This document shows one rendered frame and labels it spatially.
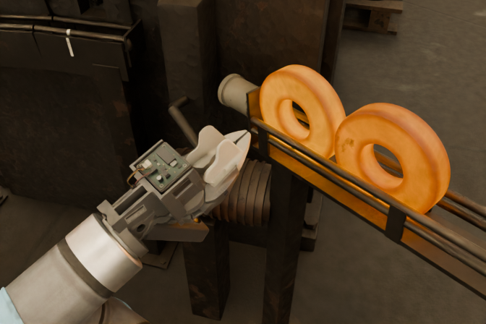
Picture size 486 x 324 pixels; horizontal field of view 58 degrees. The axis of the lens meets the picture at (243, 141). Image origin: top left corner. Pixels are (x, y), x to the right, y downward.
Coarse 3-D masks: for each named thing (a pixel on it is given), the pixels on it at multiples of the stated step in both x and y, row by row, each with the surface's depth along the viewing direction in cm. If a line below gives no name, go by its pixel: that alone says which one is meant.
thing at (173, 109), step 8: (184, 96) 87; (176, 104) 85; (184, 104) 87; (176, 112) 84; (176, 120) 84; (184, 120) 84; (184, 128) 83; (192, 128) 84; (192, 136) 82; (192, 144) 82
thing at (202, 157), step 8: (208, 128) 57; (200, 136) 57; (208, 136) 58; (216, 136) 59; (224, 136) 61; (232, 136) 60; (240, 136) 60; (200, 144) 58; (208, 144) 59; (216, 144) 60; (192, 152) 58; (200, 152) 58; (208, 152) 59; (192, 160) 58; (200, 160) 59; (208, 160) 59; (200, 168) 59
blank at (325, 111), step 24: (288, 72) 62; (312, 72) 62; (264, 96) 69; (288, 96) 64; (312, 96) 60; (336, 96) 61; (264, 120) 72; (288, 120) 70; (312, 120) 63; (336, 120) 60; (312, 144) 65
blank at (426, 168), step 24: (360, 120) 55; (384, 120) 52; (408, 120) 51; (336, 144) 61; (360, 144) 57; (384, 144) 54; (408, 144) 51; (432, 144) 50; (360, 168) 59; (408, 168) 53; (432, 168) 50; (408, 192) 54; (432, 192) 51
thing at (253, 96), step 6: (252, 90) 69; (258, 90) 70; (246, 96) 69; (252, 96) 70; (258, 96) 70; (252, 102) 70; (258, 102) 71; (252, 108) 71; (258, 108) 72; (252, 114) 71; (258, 114) 72; (252, 126) 73; (252, 138) 74; (252, 144) 75
